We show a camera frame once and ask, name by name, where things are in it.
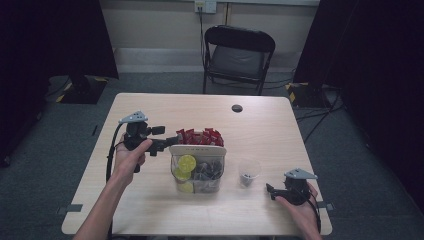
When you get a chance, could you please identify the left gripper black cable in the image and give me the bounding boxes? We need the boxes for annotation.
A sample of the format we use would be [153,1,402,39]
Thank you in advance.
[105,121,131,184]

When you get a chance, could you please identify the black folding chair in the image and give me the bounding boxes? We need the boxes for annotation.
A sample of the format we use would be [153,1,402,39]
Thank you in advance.
[202,24,277,97]

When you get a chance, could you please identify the black socket cable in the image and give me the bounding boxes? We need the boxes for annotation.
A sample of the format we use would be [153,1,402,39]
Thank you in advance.
[198,6,206,68]

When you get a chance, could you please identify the person's right hand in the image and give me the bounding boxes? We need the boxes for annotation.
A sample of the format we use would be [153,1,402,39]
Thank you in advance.
[274,183,321,231]

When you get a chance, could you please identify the white wall socket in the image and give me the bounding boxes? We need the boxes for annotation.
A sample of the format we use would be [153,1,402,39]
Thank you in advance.
[194,0,218,14]

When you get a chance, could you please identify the bunch of red sachets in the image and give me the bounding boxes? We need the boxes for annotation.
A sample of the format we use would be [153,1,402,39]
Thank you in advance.
[175,127,225,148]

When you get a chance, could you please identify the small clear glass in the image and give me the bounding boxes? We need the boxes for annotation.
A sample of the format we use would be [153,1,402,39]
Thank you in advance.
[240,172,256,188]

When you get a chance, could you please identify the black stand base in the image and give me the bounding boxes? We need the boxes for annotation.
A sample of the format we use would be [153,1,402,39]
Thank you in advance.
[59,74,109,105]
[285,81,329,109]

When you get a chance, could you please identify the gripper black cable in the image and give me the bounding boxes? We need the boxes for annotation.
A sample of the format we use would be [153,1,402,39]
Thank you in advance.
[105,121,131,184]
[308,196,323,234]

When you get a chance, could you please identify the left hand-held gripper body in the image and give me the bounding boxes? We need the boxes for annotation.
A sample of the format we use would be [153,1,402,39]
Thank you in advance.
[118,110,151,151]

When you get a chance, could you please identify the black curtain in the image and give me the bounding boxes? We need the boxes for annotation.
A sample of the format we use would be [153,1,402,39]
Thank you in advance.
[293,0,424,214]

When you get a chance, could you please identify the person's left hand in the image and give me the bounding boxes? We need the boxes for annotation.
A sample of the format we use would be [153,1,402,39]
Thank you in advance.
[113,134,154,186]

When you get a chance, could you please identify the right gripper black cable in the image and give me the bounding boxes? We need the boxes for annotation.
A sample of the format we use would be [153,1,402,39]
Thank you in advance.
[308,196,323,234]

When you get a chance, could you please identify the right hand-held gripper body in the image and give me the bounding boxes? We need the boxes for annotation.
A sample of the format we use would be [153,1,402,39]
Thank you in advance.
[283,168,318,206]

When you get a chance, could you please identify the pile of dark tea bags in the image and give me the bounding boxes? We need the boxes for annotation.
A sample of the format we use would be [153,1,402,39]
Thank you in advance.
[193,159,224,194]

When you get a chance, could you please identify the clear plastic storage box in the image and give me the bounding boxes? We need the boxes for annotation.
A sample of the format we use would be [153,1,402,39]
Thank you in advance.
[169,133,228,195]

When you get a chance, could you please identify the black floor cable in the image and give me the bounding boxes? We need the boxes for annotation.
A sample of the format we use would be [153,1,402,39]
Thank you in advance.
[303,92,343,144]
[294,103,345,122]

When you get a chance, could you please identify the grey table bracket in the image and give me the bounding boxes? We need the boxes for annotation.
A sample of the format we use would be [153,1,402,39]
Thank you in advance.
[316,200,335,212]
[56,203,84,216]

